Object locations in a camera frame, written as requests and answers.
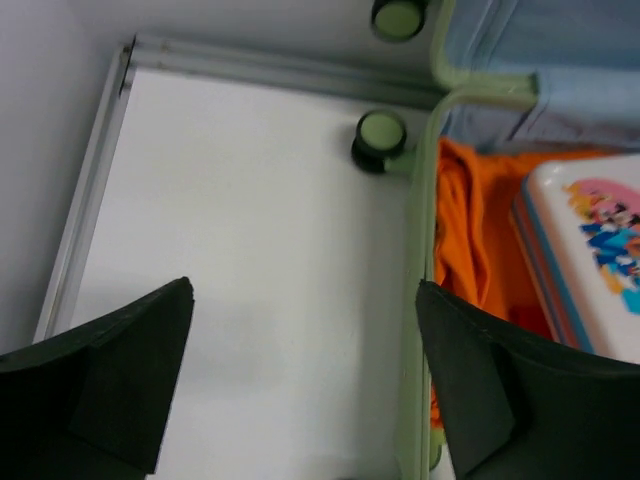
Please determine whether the green suitcase with blue lining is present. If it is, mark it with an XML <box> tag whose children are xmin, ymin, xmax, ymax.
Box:
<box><xmin>351</xmin><ymin>1</ymin><xmax>639</xmax><ymax>479</ymax></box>

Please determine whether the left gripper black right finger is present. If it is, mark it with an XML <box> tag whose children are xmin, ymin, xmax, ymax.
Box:
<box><xmin>415</xmin><ymin>281</ymin><xmax>639</xmax><ymax>479</ymax></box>

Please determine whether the white first aid box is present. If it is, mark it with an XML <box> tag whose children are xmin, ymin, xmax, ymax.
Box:
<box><xmin>511</xmin><ymin>153</ymin><xmax>639</xmax><ymax>363</ymax></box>

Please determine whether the red cloth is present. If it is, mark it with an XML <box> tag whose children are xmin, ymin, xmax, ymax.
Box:
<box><xmin>508</xmin><ymin>304</ymin><xmax>554</xmax><ymax>340</ymax></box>

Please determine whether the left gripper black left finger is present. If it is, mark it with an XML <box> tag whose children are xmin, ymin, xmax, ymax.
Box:
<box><xmin>1</xmin><ymin>277</ymin><xmax>194</xmax><ymax>479</ymax></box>

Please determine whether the orange shirt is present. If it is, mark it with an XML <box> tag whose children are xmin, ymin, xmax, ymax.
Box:
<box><xmin>430</xmin><ymin>138</ymin><xmax>621</xmax><ymax>431</ymax></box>

